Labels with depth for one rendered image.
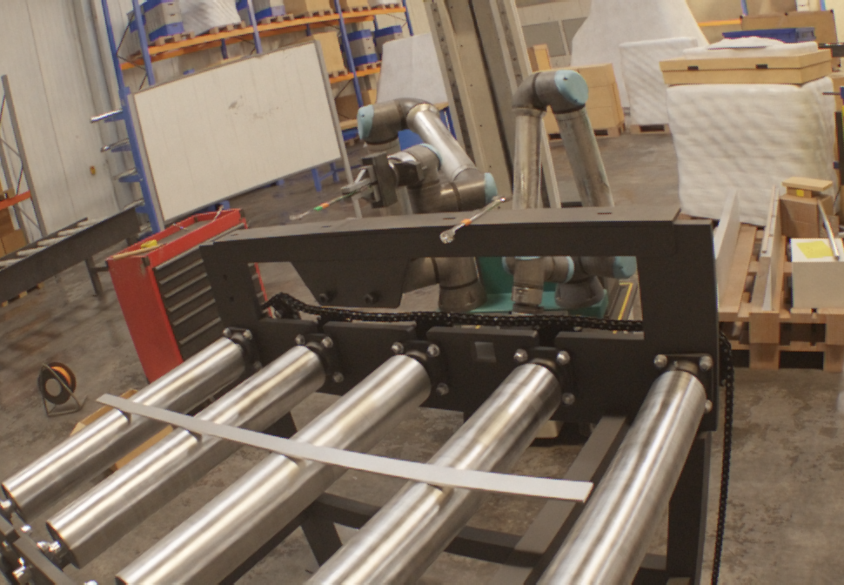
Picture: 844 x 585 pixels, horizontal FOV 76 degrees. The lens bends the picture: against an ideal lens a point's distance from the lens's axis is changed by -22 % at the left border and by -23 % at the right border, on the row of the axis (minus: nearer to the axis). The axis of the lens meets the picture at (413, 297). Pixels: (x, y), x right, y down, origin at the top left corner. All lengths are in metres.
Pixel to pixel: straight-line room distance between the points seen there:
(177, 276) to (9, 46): 9.06
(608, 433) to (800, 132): 3.26
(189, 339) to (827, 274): 3.06
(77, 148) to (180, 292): 8.86
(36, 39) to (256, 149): 7.09
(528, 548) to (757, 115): 3.62
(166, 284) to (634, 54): 7.38
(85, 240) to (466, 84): 4.72
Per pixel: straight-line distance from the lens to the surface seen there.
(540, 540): 1.06
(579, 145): 2.13
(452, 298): 2.58
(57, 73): 12.25
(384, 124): 2.27
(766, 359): 3.00
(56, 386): 4.51
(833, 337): 2.92
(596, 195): 2.19
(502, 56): 2.53
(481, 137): 2.60
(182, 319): 3.46
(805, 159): 4.34
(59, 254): 6.42
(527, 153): 2.15
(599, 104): 9.46
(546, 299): 2.54
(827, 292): 2.89
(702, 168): 4.68
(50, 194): 11.80
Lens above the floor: 1.49
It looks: 19 degrees down
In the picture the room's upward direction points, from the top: 13 degrees counter-clockwise
